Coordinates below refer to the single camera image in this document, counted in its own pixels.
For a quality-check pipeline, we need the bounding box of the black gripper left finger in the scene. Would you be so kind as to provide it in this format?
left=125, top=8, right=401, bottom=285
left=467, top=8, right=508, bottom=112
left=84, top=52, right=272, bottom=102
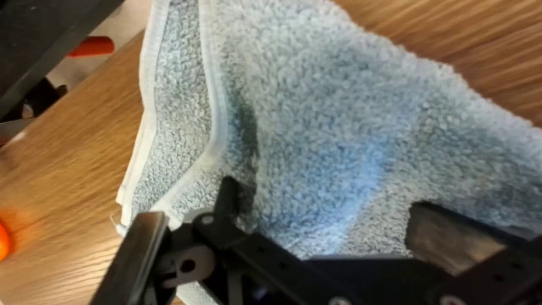
left=90, top=210, right=171, bottom=305

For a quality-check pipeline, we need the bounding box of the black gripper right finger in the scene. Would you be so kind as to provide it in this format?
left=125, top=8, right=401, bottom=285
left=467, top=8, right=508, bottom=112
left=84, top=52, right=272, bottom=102
left=403, top=200, right=513, bottom=278

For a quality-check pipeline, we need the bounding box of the light blue terry towel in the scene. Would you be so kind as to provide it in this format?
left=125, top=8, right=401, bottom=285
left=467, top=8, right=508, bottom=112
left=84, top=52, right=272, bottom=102
left=115, top=0, right=542, bottom=261

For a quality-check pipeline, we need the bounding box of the orange carrot toy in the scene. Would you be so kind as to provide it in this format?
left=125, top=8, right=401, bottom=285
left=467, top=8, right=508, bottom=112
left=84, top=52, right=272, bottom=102
left=0, top=219, right=15, bottom=264

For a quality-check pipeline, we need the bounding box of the black equipment with orange part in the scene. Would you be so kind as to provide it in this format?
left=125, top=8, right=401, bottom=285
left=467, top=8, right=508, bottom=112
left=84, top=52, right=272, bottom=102
left=0, top=0, right=125, bottom=122

